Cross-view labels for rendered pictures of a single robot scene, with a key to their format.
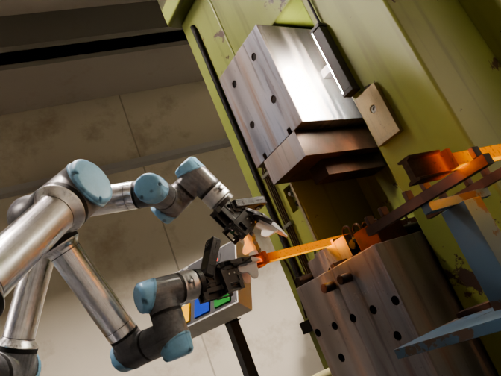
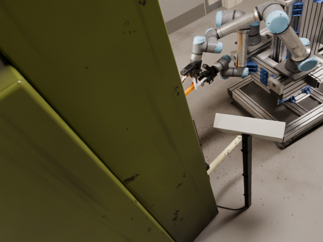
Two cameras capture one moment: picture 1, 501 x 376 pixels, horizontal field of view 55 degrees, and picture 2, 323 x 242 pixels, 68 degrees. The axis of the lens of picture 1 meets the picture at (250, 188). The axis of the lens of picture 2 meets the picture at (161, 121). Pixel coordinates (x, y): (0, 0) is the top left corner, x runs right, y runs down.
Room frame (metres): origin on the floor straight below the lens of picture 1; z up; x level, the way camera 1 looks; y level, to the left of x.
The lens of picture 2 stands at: (2.68, 0.06, 2.21)
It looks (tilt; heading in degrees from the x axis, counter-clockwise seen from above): 48 degrees down; 195
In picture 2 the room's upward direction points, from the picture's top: 24 degrees counter-clockwise
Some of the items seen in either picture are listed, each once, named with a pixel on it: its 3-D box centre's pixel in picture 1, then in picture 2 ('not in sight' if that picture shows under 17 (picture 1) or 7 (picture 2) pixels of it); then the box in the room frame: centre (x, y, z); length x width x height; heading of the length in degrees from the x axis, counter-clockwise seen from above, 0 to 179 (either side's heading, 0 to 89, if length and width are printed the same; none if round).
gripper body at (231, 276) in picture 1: (216, 280); (209, 74); (1.24, 0.17, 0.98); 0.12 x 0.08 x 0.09; 128
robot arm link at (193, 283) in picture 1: (188, 285); (216, 67); (1.19, 0.24, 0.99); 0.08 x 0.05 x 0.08; 38
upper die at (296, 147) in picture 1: (327, 154); not in sight; (1.65, -0.30, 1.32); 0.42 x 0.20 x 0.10; 128
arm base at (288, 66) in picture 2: not in sight; (296, 61); (1.20, 0.83, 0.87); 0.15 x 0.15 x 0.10
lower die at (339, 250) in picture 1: (372, 245); not in sight; (1.65, -0.30, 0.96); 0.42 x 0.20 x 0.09; 128
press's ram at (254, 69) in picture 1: (306, 90); not in sight; (1.62, -0.33, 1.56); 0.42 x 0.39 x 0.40; 128
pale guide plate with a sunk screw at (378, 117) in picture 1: (378, 114); not in sight; (1.35, -0.44, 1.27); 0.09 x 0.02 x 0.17; 38
